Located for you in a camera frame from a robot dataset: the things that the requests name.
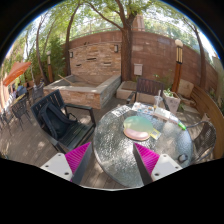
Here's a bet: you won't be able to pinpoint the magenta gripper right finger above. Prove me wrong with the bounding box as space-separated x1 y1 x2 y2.
132 142 183 186

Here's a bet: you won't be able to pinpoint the black metal mesh chair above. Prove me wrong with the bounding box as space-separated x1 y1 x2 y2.
177 121 216 165

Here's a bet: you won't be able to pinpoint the green marker pen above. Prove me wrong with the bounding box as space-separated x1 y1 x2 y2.
178 121 186 130

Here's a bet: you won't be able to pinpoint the orange patio umbrella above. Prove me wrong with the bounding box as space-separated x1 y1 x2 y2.
3 62 31 86

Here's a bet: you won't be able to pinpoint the dark wooden slat chair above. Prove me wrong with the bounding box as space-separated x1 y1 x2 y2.
126 78 165 104

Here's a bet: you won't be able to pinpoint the wooden lamp post left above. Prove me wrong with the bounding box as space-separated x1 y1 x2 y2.
46 51 53 83

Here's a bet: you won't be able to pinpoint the large tree trunk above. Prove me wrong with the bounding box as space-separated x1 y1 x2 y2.
83 0 148 83

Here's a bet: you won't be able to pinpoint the white planter box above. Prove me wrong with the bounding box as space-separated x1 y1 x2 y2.
163 90 180 114

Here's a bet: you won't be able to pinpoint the white book stack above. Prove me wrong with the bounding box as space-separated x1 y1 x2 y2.
153 107 178 124

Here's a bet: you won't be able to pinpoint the paper sheets on table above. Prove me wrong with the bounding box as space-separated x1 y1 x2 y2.
112 102 154 117

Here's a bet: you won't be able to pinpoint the curved wooden bench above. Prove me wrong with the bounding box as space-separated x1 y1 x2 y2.
191 86 224 159

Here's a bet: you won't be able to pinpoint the black metal chair far left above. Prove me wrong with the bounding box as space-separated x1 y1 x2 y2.
12 98 31 124

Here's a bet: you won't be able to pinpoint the dark green patio chair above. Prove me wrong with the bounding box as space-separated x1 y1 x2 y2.
31 90 96 152

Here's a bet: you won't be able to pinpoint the yellow sticky note card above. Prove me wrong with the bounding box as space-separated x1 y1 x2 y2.
150 129 161 140

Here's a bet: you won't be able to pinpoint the black backpack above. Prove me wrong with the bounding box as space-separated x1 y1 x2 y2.
38 102 77 140

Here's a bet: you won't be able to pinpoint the grey electrical box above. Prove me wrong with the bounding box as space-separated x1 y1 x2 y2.
134 64 143 76

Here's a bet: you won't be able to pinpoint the wooden lamp post right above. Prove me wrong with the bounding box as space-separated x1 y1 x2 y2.
172 39 183 93

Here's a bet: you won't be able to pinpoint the round pastel mouse pad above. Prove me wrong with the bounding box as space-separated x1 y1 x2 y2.
123 116 153 141

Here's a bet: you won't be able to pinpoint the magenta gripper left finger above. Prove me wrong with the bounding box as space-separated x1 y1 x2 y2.
40 141 93 186

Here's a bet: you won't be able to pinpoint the round glass patio table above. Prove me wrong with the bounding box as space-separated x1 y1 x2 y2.
93 105 193 188

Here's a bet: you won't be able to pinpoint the wooden lamp post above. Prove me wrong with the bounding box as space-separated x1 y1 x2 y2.
46 51 53 83
172 39 183 93

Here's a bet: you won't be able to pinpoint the clear plastic cup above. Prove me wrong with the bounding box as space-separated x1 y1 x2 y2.
154 91 163 108

